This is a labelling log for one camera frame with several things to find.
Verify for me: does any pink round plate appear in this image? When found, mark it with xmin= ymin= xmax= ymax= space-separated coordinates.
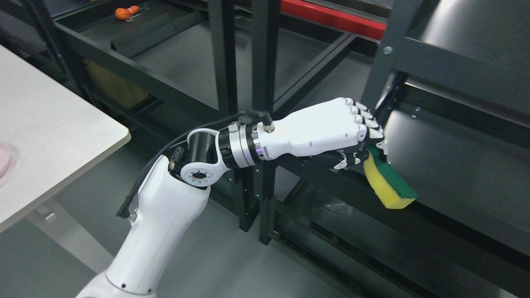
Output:
xmin=0 ymin=143 xmax=13 ymax=178

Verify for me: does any black metal shelf rack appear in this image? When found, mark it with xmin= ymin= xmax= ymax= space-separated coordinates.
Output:
xmin=25 ymin=0 xmax=373 ymax=245

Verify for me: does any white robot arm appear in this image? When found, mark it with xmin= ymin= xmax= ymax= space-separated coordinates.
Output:
xmin=77 ymin=110 xmax=273 ymax=298

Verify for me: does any dark grey shelf cart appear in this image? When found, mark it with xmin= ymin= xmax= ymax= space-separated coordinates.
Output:
xmin=260 ymin=0 xmax=529 ymax=298

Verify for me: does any green yellow sponge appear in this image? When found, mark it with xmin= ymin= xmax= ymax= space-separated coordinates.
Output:
xmin=363 ymin=145 xmax=418 ymax=209

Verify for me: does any orange toy object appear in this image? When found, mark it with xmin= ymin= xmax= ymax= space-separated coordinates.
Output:
xmin=114 ymin=5 xmax=140 ymax=21

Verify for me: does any red metal beam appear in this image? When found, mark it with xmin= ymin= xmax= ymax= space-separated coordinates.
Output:
xmin=281 ymin=0 xmax=387 ymax=40

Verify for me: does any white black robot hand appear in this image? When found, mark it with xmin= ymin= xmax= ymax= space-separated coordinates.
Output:
xmin=253 ymin=97 xmax=389 ymax=161

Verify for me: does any white table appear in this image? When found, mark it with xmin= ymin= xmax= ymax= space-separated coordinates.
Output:
xmin=0 ymin=47 xmax=131 ymax=273

